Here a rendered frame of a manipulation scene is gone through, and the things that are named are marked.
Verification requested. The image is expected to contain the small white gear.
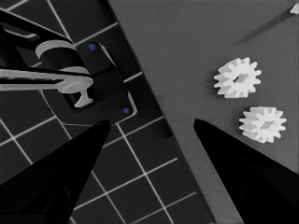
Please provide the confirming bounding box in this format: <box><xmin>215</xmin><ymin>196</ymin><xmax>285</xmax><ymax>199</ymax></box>
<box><xmin>238</xmin><ymin>105</ymin><xmax>288</xmax><ymax>144</ymax></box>
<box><xmin>213</xmin><ymin>56</ymin><xmax>263</xmax><ymax>99</ymax></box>

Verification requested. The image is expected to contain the dark robot body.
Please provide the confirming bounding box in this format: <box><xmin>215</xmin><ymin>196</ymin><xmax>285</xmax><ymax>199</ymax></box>
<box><xmin>0</xmin><ymin>7</ymin><xmax>138</xmax><ymax>127</ymax></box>

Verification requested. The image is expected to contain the small white T-shaped piece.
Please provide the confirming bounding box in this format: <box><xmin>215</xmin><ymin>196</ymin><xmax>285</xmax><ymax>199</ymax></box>
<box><xmin>289</xmin><ymin>2</ymin><xmax>299</xmax><ymax>16</ymax></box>

